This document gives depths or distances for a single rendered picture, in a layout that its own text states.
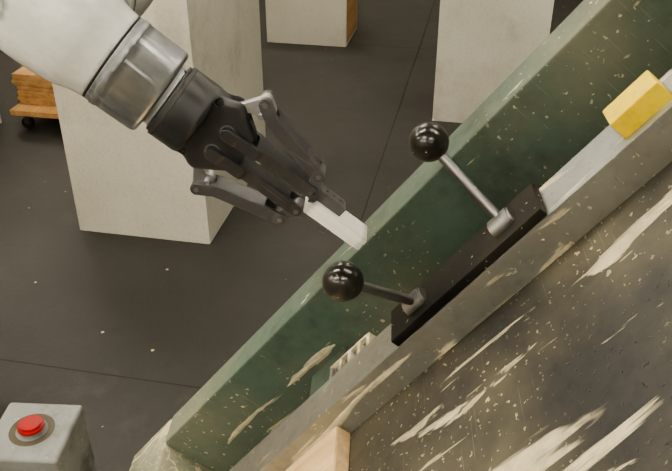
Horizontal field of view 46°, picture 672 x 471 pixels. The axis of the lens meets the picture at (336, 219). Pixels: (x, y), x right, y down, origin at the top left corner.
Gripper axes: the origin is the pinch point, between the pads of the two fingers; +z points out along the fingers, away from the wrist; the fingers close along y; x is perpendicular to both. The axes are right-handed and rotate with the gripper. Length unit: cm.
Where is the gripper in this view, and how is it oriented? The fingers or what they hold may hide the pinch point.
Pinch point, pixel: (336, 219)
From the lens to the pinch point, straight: 79.4
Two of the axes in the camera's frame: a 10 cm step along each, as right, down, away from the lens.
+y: -6.3, 6.5, 4.3
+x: -0.6, 5.1, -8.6
